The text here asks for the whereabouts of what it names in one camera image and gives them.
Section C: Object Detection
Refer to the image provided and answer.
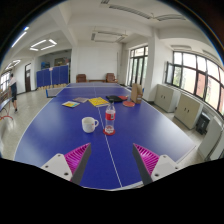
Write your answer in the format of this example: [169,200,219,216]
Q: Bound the blue folded partition boards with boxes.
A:
[36,65,69,87]

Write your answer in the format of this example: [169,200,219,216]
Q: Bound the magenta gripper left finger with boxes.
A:
[42,143,91,185]

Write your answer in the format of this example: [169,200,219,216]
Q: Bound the red round coaster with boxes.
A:
[103,129,115,136]

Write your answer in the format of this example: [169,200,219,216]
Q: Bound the neighbouring ping pong table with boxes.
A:
[0,98,13,121]

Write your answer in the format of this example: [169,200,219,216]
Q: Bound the far beige cabinet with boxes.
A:
[154,84,180,113]

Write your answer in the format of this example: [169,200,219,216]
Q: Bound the red ping pong paddle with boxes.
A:
[123,101,135,107]

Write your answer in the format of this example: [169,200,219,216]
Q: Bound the black paddle case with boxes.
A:
[106,95,123,102]

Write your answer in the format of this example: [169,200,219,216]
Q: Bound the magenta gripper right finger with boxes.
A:
[132,143,179,185]

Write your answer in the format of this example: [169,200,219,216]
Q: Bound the colourful small book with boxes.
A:
[62,101,80,108]

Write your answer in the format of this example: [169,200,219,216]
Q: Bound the person in white shirt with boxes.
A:
[9,74,18,112]

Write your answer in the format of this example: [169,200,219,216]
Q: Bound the blue ping pong table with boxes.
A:
[15,83,195,189]

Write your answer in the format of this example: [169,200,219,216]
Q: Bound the brown armchair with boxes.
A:
[106,73,118,83]
[76,74,87,83]

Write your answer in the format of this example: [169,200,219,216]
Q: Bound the yellow book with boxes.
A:
[89,97,109,107]

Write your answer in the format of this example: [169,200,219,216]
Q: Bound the clear bottle red label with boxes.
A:
[104,100,116,131]

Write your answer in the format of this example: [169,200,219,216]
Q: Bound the brown paper bag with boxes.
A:
[131,83,143,104]

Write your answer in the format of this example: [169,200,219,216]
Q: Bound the right brown armchair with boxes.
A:
[106,73,118,83]

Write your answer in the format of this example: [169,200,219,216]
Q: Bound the grey pink booklet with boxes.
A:
[73,97,89,103]

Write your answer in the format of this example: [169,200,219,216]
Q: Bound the near beige cabinet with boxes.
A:
[174,94,203,129]

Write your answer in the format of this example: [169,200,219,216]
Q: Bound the left brown armchair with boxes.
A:
[76,74,87,83]

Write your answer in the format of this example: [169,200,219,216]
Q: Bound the beige cabinet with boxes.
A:
[154,84,180,113]
[174,94,203,129]

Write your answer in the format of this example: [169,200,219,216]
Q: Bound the black bin by window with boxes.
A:
[196,112,210,135]

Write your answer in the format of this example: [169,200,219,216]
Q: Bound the white ceramic mug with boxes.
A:
[82,117,99,133]

